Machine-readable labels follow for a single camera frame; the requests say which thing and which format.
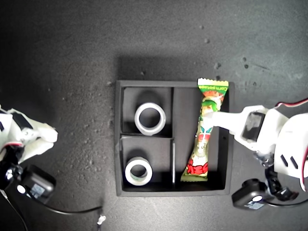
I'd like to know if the red servo wire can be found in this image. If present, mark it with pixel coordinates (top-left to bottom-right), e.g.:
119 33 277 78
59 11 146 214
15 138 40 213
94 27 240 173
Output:
1 141 24 154
275 97 308 108

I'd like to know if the white tape roll green core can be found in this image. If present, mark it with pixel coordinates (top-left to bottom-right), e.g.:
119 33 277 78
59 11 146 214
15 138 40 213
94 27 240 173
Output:
124 156 153 186

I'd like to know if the black tray with wells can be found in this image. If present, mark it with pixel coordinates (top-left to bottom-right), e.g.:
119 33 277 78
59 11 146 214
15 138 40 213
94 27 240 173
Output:
115 80 234 197

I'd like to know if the black camera cable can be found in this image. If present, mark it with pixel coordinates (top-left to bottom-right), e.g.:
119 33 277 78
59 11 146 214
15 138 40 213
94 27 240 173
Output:
44 197 106 226
266 196 308 208

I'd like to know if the thin black and white cable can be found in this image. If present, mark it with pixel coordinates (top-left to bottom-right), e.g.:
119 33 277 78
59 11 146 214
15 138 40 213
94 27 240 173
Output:
0 189 29 231

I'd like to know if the plain white tape roll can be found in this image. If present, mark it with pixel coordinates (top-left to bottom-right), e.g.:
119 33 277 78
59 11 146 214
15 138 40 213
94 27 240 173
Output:
134 102 167 136

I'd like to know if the snack bar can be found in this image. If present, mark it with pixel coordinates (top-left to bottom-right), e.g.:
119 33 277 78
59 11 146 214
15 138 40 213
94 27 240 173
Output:
180 77 229 183

